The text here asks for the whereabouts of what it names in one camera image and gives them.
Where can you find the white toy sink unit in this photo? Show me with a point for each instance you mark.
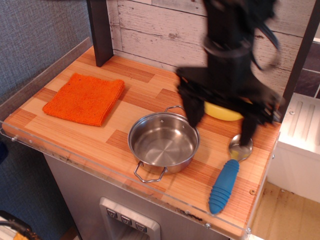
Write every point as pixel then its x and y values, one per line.
pixel 295 166

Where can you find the dark shelf post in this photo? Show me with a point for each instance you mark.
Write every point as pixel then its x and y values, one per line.
pixel 100 31
pixel 302 54

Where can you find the dark left shelf post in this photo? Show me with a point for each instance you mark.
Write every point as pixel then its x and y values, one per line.
pixel 100 31

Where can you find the orange knitted cloth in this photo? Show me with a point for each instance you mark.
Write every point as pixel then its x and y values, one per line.
pixel 85 100

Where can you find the dark right shelf post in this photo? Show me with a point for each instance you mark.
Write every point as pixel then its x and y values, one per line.
pixel 302 54

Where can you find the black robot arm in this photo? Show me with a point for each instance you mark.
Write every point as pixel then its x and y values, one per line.
pixel 231 21

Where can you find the silver button panel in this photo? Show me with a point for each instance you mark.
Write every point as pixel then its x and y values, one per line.
pixel 123 223

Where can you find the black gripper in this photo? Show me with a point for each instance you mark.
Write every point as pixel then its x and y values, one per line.
pixel 228 81

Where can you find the clear acrylic edge guard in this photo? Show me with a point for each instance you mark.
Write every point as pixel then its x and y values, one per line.
pixel 104 152

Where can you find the steel pot with handles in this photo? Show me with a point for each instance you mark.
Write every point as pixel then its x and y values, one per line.
pixel 162 143

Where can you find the blue handled metal spoon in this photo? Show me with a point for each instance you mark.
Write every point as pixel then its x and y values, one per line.
pixel 222 189

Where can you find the grey toy kitchen cabinet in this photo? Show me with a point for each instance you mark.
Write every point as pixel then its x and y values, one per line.
pixel 82 191

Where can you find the yellow toy banana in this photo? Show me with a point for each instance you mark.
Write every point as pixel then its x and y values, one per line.
pixel 221 113

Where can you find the yellow black object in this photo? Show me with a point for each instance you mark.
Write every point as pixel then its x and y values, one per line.
pixel 23 233

